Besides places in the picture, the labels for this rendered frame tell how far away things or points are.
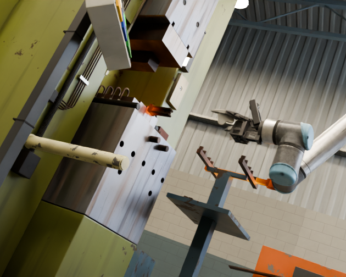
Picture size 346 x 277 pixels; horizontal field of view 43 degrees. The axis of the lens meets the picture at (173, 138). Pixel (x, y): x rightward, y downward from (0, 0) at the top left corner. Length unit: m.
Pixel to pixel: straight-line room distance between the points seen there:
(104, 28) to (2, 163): 0.48
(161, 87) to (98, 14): 1.04
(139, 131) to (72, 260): 0.54
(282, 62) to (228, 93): 1.48
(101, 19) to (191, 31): 0.87
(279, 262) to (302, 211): 4.43
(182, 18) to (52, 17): 0.57
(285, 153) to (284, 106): 8.87
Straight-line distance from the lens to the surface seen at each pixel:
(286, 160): 1.50
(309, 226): 9.31
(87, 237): 1.67
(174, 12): 2.01
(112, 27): 1.35
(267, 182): 2.19
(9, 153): 1.31
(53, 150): 1.51
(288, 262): 5.03
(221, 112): 1.64
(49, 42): 1.77
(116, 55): 1.47
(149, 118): 1.90
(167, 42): 1.97
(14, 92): 1.72
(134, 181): 1.79
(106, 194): 1.68
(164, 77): 2.30
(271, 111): 10.34
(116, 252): 1.82
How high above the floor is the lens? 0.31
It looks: 19 degrees up
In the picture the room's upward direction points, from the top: 23 degrees clockwise
